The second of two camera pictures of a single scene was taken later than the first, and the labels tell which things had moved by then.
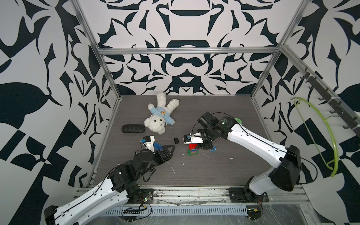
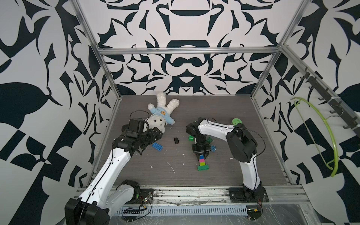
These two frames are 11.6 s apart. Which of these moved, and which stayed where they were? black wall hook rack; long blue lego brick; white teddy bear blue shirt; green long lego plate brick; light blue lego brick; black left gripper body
Moved: black left gripper body; green long lego plate brick
Stayed: black wall hook rack; light blue lego brick; white teddy bear blue shirt; long blue lego brick
